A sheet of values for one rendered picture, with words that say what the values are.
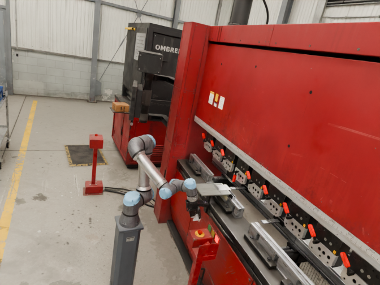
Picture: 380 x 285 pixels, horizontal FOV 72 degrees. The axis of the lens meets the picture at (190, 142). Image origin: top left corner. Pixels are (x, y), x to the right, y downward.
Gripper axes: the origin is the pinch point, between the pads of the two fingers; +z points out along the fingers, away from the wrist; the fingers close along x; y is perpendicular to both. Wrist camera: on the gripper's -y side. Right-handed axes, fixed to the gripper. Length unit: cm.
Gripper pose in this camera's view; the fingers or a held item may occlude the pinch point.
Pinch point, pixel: (199, 219)
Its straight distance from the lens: 199.4
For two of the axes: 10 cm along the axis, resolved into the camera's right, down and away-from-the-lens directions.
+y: -9.2, 2.8, -2.6
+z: 1.4, 8.9, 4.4
